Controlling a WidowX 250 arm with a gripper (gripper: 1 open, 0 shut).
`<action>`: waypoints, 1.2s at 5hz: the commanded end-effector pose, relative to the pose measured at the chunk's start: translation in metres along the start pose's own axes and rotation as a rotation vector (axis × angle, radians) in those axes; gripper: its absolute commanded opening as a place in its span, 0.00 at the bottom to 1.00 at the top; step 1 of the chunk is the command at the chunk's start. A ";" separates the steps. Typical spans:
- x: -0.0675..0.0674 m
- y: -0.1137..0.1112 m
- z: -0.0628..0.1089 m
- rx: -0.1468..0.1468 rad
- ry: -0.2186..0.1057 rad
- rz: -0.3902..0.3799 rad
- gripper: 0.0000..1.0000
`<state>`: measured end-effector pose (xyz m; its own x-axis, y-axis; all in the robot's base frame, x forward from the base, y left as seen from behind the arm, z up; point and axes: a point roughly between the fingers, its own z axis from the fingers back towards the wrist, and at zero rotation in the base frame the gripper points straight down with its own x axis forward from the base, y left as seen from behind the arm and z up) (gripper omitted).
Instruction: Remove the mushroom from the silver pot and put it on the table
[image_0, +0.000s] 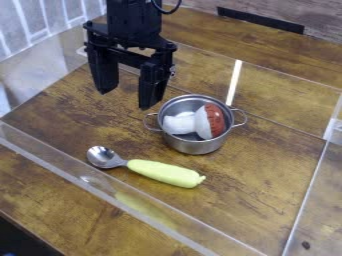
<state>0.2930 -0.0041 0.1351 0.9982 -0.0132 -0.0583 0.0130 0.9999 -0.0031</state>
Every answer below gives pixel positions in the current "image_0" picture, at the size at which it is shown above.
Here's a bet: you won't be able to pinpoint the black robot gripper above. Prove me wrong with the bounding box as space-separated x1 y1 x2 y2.
82 0 176 110

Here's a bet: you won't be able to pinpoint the red and white plush mushroom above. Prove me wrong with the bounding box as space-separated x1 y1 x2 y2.
162 103 225 140

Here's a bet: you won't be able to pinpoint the small silver metal pot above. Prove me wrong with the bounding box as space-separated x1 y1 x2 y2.
142 94 247 155

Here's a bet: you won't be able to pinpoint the clear acrylic triangular bracket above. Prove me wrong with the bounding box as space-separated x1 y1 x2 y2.
76 46 86 57

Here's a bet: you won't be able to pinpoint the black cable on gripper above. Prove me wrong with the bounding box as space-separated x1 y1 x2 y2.
150 0 182 15

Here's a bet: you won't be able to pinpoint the spoon with yellow handle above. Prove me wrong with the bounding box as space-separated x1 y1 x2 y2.
86 146 205 188

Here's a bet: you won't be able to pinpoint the clear acrylic enclosure wall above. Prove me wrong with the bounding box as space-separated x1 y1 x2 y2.
0 24 342 256

